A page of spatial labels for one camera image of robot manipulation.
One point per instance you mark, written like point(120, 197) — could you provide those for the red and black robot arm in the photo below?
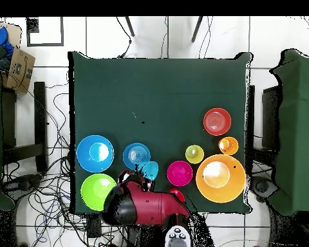
point(154, 205)

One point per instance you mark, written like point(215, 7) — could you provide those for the black stool frame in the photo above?
point(40, 115)

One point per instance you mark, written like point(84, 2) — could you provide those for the grey square frame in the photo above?
point(45, 45)

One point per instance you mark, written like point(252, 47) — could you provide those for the orange bowl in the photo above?
point(217, 121)

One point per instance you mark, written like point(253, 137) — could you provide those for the green bowl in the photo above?
point(92, 193)

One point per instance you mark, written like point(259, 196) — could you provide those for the large blue bowl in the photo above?
point(85, 154)

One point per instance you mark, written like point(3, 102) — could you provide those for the flat-bottomed blue bowl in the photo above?
point(131, 154)

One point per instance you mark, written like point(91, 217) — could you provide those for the large yellow bowl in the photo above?
point(221, 193)

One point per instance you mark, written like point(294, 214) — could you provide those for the pale yellow cup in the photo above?
point(198, 158)

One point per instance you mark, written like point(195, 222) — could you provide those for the red cup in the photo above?
point(179, 194)

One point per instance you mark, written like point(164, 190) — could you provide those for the dark green tablecloth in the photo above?
point(154, 90)

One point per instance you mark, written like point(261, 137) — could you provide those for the magenta bowl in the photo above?
point(179, 173)

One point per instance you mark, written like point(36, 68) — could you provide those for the black pedestal foot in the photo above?
point(262, 186)
point(23, 184)

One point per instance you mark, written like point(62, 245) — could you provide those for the blue cloth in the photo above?
point(1, 41)

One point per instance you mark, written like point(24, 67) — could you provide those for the cardboard box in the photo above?
point(19, 72)

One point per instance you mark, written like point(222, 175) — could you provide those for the small light blue bowl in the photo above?
point(150, 169)

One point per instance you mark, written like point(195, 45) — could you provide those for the amber yellow cup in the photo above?
point(233, 148)

